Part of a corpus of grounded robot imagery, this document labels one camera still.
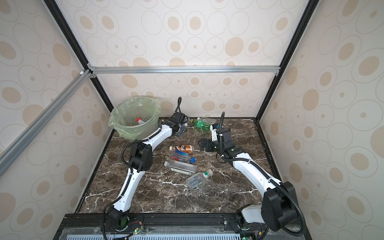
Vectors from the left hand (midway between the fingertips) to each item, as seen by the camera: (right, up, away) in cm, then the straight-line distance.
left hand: (179, 123), depth 106 cm
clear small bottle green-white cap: (+12, -34, -18) cm, 41 cm away
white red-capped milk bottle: (-27, +1, -3) cm, 27 cm away
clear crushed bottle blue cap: (+3, -22, -10) cm, 24 cm away
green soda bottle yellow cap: (+17, 0, +6) cm, 18 cm away
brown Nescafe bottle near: (+6, -17, -10) cm, 20 cm away
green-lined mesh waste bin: (-33, +3, -13) cm, 35 cm away
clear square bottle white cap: (+3, -27, -15) cm, 31 cm away
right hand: (+18, -11, -22) cm, 30 cm away
